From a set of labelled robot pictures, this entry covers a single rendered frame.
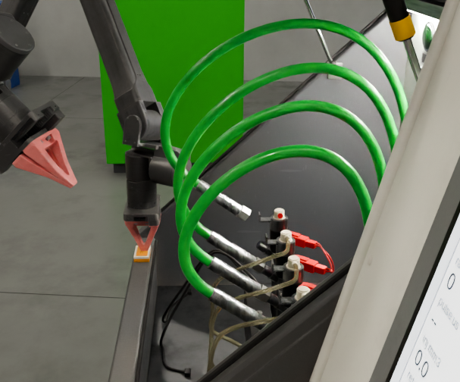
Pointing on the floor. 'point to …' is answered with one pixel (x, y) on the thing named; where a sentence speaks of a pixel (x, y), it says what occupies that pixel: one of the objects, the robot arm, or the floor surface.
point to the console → (408, 194)
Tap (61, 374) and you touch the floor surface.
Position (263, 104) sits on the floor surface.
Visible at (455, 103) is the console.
